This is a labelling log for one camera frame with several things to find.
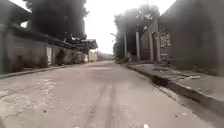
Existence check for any pale building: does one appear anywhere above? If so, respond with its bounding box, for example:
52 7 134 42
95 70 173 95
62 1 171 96
87 49 100 63

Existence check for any grey concrete road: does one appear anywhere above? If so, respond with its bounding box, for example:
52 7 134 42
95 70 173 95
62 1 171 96
0 60 224 128

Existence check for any group of dark trees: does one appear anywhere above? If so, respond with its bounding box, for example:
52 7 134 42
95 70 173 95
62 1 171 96
112 3 162 63

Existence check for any large dark tree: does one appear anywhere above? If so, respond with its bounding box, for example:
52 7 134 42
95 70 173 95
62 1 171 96
22 0 90 44

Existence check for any narrow concrete kerb strip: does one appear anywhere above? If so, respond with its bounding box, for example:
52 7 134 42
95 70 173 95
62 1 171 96
0 62 88 80

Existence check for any raised grey concrete sidewalk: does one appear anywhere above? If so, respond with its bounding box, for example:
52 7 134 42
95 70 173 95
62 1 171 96
120 60 224 116

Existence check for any dark building with pillars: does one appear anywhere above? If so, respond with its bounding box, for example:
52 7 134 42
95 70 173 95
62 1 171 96
134 0 224 78

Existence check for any grey wall with roof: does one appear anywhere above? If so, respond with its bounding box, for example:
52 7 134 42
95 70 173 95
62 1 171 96
0 23 89 75

